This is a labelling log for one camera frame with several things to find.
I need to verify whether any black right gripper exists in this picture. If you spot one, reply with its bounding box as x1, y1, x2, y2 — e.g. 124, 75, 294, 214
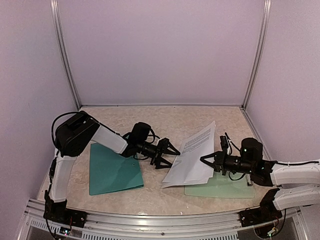
200, 148, 255, 176

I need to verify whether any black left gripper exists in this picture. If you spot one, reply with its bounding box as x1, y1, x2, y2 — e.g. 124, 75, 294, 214
137, 140, 181, 170

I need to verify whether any white paper sheet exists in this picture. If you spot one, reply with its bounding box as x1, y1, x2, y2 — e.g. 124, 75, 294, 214
161, 121, 216, 188

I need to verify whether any light green clipboard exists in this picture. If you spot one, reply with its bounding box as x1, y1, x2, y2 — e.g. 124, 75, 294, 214
184, 172, 255, 199

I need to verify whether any dark green folder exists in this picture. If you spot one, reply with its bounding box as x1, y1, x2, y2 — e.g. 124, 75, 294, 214
89, 143, 144, 196

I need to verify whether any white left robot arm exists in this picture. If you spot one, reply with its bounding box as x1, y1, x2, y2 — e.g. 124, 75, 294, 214
44, 110, 181, 223

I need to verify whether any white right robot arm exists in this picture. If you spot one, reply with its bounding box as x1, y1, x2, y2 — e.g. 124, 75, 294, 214
200, 136, 320, 222

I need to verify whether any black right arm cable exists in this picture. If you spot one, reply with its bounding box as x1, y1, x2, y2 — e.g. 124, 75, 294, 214
274, 159, 320, 166

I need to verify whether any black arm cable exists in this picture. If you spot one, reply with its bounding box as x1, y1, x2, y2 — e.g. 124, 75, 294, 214
274, 159, 320, 166
50, 111, 81, 151

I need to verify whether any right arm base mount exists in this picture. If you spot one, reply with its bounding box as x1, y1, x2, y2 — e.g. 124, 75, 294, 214
238, 188, 283, 227

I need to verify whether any front aluminium rail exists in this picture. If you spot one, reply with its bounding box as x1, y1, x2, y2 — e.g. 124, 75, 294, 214
17, 199, 309, 240

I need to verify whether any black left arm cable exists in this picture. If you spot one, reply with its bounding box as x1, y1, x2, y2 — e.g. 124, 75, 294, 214
50, 111, 81, 151

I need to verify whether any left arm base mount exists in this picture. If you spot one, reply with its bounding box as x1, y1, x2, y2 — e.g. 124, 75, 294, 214
43, 190, 88, 228

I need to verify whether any right aluminium frame post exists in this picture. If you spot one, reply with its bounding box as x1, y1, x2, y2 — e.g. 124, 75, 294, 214
241, 0, 272, 112

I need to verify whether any aluminium frame post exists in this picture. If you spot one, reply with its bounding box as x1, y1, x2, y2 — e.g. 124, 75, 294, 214
50, 0, 82, 110
241, 0, 272, 112

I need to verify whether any left aluminium frame post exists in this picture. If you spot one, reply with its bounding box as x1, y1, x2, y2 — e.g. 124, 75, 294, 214
50, 0, 82, 110

